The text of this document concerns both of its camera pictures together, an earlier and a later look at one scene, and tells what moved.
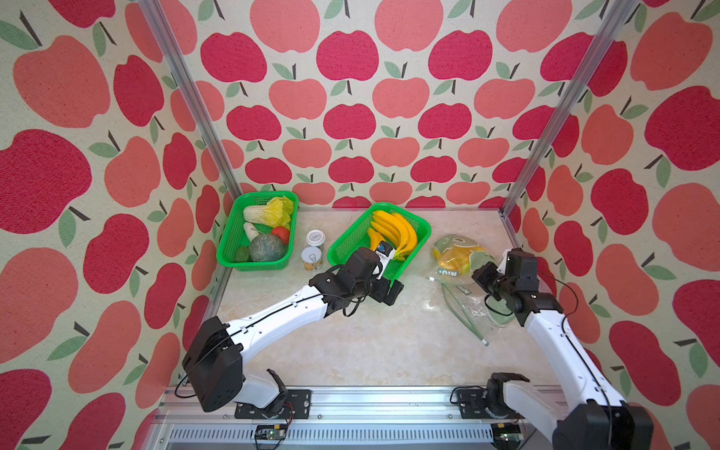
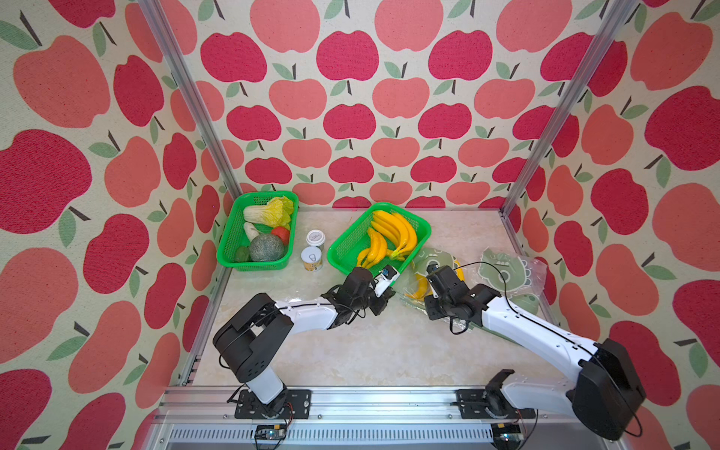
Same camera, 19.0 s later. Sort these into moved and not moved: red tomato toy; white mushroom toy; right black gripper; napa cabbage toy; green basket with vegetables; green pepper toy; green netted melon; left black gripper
Moved: right black gripper; left black gripper
Not moved: napa cabbage toy; white mushroom toy; red tomato toy; green basket with vegetables; green pepper toy; green netted melon
